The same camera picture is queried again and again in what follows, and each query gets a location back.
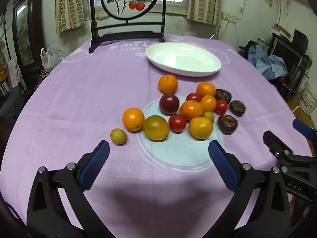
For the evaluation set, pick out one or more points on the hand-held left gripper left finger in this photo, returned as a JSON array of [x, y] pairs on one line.
[[95, 164]]

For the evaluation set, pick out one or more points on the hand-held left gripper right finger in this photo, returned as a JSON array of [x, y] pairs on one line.
[[223, 163]]

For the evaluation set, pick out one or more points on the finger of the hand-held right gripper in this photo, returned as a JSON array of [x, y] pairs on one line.
[[272, 141], [303, 129]]

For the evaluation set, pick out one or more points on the small yellow round fruit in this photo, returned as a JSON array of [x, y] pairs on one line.
[[118, 136]]

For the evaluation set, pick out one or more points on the dark brown wrinkled fruit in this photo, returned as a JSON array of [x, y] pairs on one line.
[[223, 95], [227, 124], [237, 108]]

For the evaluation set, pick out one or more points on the orange cherry tomato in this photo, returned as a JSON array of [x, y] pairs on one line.
[[200, 128]]

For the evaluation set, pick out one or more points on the small green round fruit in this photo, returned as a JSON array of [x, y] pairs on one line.
[[209, 116]]

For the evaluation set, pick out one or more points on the orange tangerine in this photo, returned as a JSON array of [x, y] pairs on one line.
[[133, 119], [208, 103], [168, 83], [206, 88]]

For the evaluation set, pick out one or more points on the red cherry tomato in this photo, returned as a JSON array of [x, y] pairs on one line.
[[221, 107], [193, 96], [177, 123]]

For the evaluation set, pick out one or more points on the green-yellow cherry tomato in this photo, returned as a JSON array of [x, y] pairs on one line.
[[155, 127]]

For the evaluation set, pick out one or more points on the white oval plate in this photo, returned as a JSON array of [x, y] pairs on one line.
[[183, 58]]

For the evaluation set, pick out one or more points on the cardboard box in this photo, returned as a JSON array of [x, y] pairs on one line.
[[307, 103]]

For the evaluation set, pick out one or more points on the orange tomato on cloth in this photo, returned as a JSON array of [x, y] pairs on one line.
[[191, 109]]

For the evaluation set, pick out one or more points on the purple printed tablecloth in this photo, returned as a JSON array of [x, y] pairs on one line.
[[86, 99]]

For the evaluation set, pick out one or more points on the blue cloth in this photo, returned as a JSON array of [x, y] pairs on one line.
[[268, 63]]

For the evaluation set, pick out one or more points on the black equipment stack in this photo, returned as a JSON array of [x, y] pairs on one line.
[[289, 52]]

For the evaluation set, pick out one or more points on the dark purple plum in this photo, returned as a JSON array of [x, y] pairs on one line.
[[169, 104]]

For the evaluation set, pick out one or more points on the white plastic bag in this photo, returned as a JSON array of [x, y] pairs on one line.
[[49, 59]]

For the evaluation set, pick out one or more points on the pink towel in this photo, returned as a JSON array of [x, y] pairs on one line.
[[14, 73]]

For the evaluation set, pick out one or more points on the white power strip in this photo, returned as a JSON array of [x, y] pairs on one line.
[[230, 17]]

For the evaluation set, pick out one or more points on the black framed round painted screen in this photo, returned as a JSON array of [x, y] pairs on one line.
[[128, 33]]

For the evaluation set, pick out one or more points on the dark wooden cabinet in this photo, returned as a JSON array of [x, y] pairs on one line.
[[24, 34]]

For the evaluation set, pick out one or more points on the beige checked curtain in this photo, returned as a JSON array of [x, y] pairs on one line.
[[204, 2], [69, 7]]

